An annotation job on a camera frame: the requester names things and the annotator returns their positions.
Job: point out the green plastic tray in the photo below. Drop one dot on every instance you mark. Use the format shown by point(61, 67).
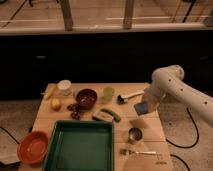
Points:
point(81, 146)

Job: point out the yellow banana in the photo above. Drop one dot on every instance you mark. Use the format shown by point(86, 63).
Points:
point(49, 92)

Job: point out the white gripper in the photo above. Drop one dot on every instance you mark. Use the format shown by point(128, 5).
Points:
point(153, 95)

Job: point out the bunch of dark grapes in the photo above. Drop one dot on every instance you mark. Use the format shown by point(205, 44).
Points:
point(75, 110)

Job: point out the orange bowl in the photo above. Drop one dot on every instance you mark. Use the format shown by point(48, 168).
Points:
point(33, 147)

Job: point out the light green cup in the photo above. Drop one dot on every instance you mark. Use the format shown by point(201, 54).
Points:
point(108, 93)

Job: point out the metal cup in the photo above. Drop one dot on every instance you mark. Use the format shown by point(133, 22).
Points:
point(135, 135)

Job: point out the white handled brush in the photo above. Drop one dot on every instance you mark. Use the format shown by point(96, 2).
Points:
point(121, 99)

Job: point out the metal fork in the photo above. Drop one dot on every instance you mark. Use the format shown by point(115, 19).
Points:
point(131, 152)

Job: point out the blue sponge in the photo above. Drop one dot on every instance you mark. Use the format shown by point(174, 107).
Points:
point(141, 108)

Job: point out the green pickle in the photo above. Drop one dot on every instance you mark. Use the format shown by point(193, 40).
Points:
point(116, 117)

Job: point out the dark red bowl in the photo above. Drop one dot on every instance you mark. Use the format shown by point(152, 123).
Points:
point(86, 98)

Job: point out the white green eraser block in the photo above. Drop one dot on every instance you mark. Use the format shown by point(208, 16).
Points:
point(103, 116)

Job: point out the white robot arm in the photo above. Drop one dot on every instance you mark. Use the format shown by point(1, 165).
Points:
point(169, 80)

